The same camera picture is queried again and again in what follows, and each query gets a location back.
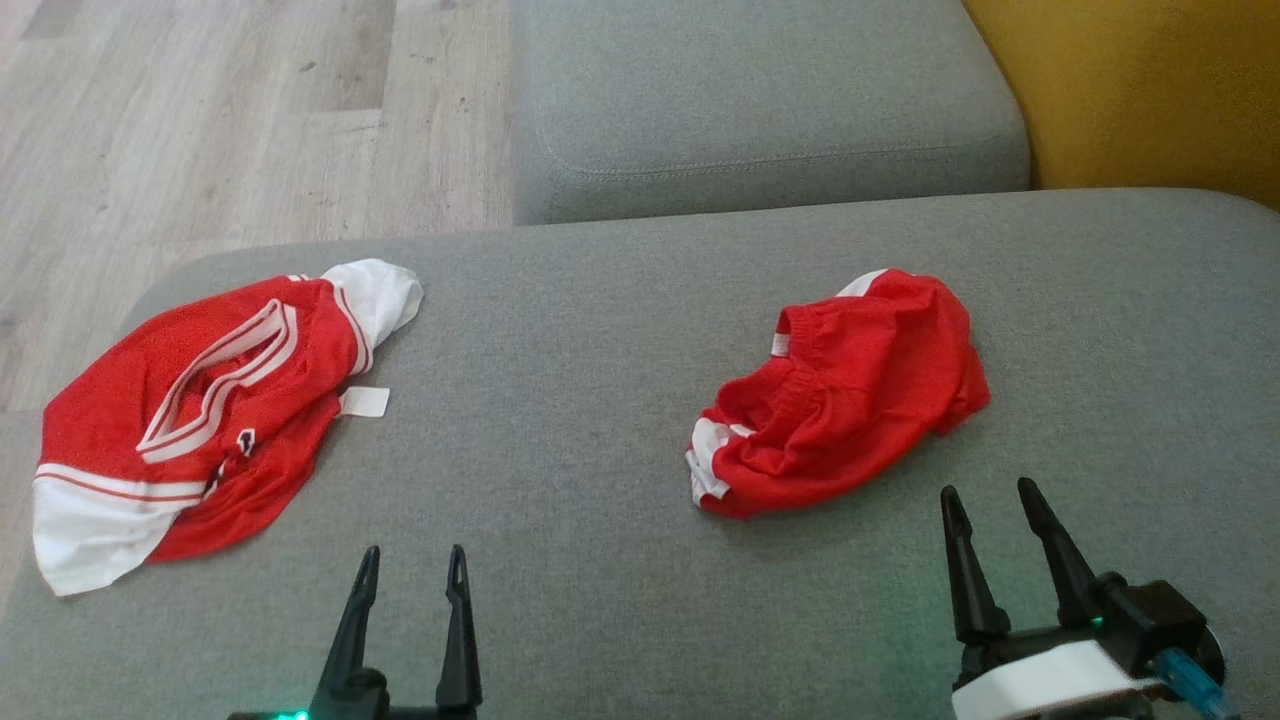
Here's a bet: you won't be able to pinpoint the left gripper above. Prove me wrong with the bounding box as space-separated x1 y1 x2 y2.
228 545 483 720

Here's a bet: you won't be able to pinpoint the small grey sofa seat cushion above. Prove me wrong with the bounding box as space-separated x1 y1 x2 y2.
510 0 1033 226

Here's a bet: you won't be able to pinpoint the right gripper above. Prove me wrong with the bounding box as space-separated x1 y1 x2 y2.
940 478 1229 720

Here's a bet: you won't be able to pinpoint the large grey sofa seat cushion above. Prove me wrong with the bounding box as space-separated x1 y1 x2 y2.
0 188 1280 720

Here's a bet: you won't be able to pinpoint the large yellow sofa back cushion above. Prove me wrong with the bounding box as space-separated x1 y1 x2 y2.
962 0 1280 213

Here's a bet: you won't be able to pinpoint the red shorts with white trim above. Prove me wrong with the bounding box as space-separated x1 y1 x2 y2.
685 268 993 521

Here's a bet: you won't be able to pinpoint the red and white basketball jersey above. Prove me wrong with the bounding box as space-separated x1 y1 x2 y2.
32 258 425 598

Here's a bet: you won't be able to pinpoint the blue-ended right gripper cable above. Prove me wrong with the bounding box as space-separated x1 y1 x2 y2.
1155 648 1241 720

